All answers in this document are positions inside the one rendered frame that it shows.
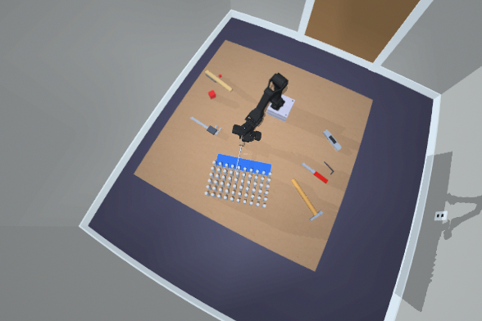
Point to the hammer with wooden handle and grey head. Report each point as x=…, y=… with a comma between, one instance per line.
x=305, y=198

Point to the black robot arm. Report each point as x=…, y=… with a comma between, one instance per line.
x=279, y=82

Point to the small light blue block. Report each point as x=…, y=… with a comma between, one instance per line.
x=334, y=143

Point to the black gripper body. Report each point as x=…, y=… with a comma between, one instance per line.
x=256, y=134

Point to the blue flat strip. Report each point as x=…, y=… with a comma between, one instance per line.
x=248, y=164

